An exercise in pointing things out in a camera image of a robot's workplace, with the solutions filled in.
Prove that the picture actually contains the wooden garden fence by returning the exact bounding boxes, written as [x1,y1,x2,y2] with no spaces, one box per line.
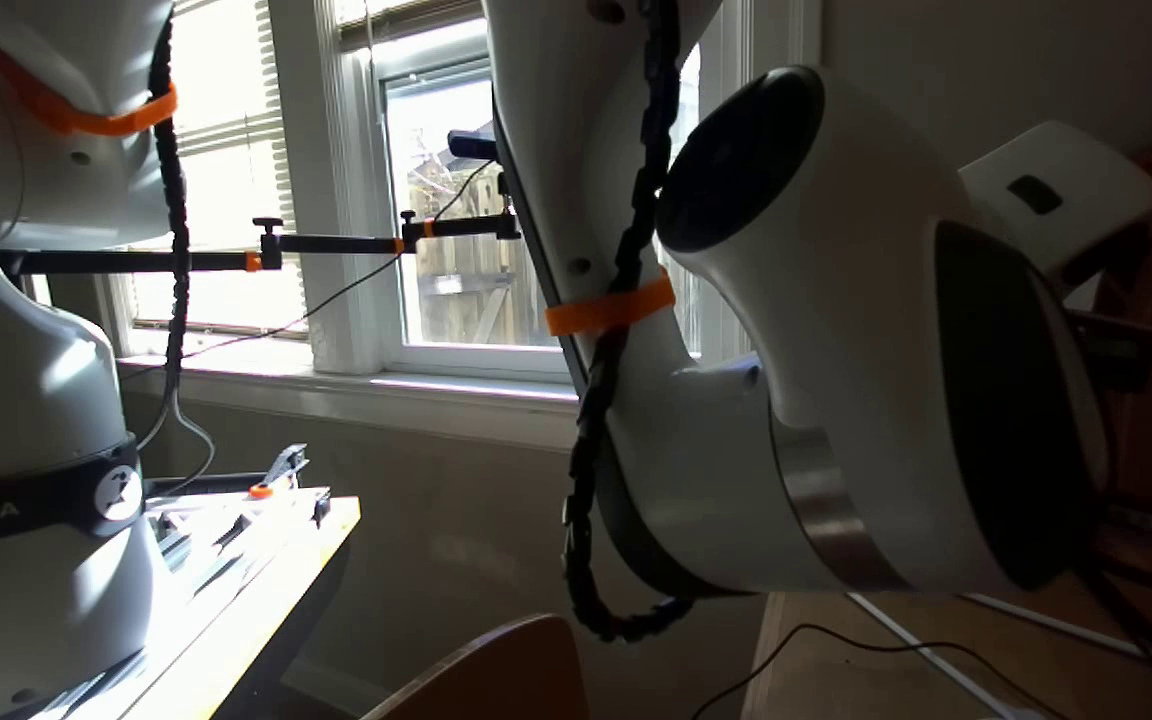
[399,148,570,352]

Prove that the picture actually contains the silver orange clamp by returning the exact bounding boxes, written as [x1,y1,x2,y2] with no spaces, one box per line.
[246,440,338,533]

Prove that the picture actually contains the brown chair back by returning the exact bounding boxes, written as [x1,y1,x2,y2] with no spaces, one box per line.
[358,607,596,720]

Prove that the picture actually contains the white window blinds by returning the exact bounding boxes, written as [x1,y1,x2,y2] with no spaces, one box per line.
[112,0,306,340]

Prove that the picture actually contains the white robot table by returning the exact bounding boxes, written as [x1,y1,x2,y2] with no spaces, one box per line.
[12,487,368,720]

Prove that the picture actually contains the wooden headboard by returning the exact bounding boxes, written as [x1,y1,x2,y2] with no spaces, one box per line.
[739,93,1152,720]

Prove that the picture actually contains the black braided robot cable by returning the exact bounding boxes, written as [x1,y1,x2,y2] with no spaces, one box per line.
[145,0,706,647]

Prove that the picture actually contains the orange cable strap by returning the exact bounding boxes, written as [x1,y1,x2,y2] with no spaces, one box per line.
[0,40,183,140]
[546,274,680,340]

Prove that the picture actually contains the black stereo camera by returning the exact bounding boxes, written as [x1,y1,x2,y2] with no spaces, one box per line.
[445,126,508,169]

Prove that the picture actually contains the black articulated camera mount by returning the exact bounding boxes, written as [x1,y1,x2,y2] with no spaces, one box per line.
[0,204,528,283]

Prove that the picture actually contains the white window frame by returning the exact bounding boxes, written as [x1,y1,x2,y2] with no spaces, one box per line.
[94,0,827,458]

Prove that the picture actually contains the thin black desk cable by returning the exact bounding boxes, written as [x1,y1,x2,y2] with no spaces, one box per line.
[684,615,1048,720]

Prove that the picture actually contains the white wire clothes hanger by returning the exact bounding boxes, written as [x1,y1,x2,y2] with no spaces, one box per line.
[843,585,1143,720]

